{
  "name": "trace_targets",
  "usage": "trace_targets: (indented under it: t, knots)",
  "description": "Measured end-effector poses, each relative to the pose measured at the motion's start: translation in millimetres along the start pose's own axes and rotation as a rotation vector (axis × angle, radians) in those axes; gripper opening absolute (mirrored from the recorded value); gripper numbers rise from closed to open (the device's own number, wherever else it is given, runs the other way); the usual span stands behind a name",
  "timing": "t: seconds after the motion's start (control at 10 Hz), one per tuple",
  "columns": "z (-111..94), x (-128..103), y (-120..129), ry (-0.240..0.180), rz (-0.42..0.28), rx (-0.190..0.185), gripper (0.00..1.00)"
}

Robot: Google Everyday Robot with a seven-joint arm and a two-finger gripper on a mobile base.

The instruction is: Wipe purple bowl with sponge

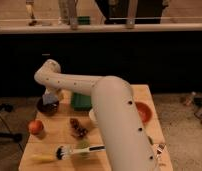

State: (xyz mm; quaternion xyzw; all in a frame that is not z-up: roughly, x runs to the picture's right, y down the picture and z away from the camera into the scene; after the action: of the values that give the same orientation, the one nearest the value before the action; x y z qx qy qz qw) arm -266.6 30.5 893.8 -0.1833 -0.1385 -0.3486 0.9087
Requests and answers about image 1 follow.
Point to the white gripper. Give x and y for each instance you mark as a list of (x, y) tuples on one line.
[(57, 92)]

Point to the grey-blue sponge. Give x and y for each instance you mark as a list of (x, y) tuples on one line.
[(49, 98)]

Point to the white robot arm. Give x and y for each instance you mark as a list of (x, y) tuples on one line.
[(122, 131)]

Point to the orange bowl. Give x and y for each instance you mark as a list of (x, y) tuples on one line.
[(144, 112)]

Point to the green box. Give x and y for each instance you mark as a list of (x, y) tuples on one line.
[(80, 102)]

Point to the red tomato toy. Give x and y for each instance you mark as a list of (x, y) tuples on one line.
[(35, 127)]

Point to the dark grapes toy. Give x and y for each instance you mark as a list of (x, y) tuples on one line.
[(78, 131)]

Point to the green round toy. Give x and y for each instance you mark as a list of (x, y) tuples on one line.
[(83, 143)]

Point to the black tripod stand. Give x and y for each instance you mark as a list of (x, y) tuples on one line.
[(16, 137)]

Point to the yellow banana toy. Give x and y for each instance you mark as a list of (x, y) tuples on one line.
[(41, 158)]

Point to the white window rail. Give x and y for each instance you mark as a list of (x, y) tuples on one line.
[(102, 28)]

